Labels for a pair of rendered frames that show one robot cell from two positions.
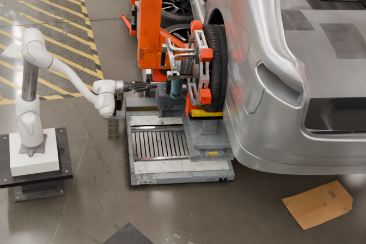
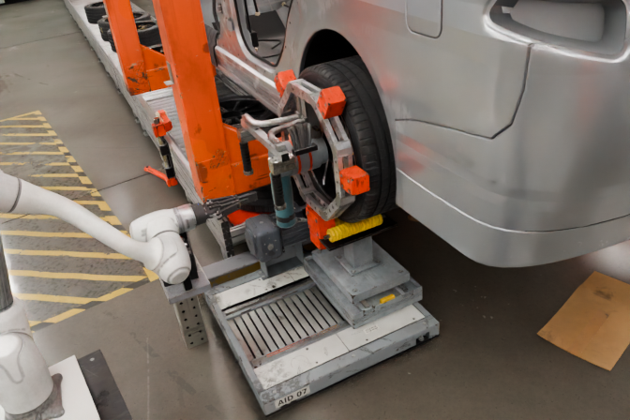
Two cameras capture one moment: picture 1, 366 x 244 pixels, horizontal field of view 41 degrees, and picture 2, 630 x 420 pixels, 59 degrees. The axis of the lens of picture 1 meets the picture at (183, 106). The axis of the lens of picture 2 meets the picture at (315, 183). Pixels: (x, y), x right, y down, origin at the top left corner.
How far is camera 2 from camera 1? 1.62 m
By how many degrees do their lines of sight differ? 16
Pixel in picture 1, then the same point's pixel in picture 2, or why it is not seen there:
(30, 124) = (11, 357)
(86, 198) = not seen: outside the picture
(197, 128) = (340, 269)
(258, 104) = (518, 96)
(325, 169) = not seen: outside the picture
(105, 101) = (166, 247)
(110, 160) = (206, 385)
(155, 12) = (205, 85)
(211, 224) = not seen: outside the picture
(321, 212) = (610, 329)
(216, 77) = (365, 136)
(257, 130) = (531, 161)
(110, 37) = (138, 201)
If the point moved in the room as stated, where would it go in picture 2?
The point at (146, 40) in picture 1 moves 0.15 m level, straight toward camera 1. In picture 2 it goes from (203, 145) to (209, 157)
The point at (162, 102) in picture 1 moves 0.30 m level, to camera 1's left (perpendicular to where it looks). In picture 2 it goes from (264, 247) to (201, 261)
